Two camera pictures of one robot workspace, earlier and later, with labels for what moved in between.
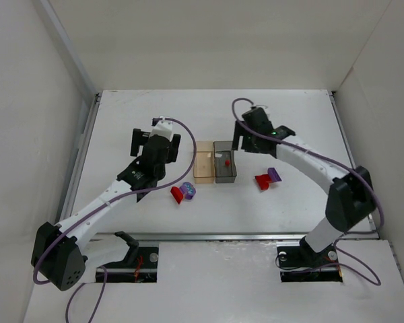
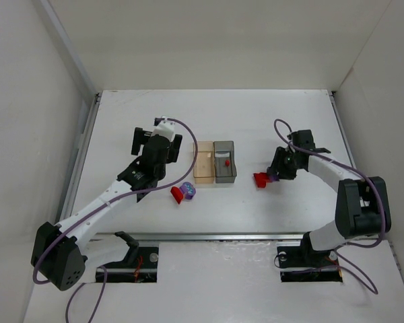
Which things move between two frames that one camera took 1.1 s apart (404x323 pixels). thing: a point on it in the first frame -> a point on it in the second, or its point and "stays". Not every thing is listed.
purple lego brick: x=273 y=175 stays
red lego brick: x=263 y=181 stays
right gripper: x=248 y=144 -> x=279 y=168
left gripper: x=139 y=142 stays
